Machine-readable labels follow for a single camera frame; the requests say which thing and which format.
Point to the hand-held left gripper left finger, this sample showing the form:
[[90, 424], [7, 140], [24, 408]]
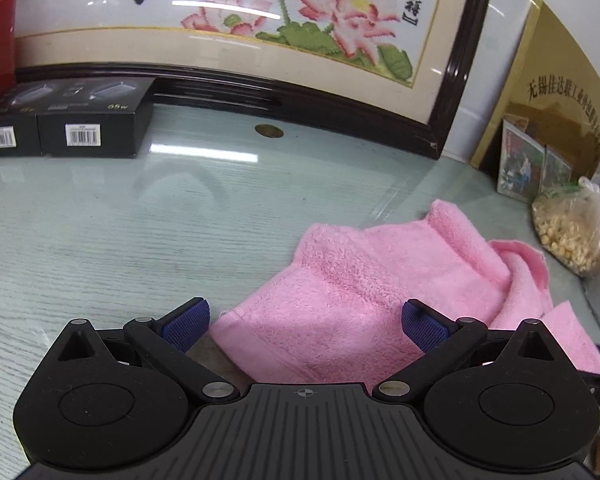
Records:
[[185, 327]]

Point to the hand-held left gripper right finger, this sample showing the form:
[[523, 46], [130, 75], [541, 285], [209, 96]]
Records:
[[424, 329]]

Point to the pink towel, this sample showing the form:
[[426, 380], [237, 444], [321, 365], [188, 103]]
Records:
[[355, 300]]

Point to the plastic bag of nuts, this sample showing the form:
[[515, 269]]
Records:
[[575, 230]]

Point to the large printed photo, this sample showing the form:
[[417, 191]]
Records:
[[520, 165]]

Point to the small printed photo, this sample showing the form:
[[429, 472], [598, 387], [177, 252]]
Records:
[[557, 170]]

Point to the round brass coin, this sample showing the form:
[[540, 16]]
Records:
[[269, 131]]

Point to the black cardboard box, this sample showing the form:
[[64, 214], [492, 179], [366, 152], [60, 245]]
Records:
[[95, 110], [10, 110]]

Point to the framed lotus embroidery picture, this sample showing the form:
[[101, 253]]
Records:
[[180, 45]]

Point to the gold plaque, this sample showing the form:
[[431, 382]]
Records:
[[560, 70]]

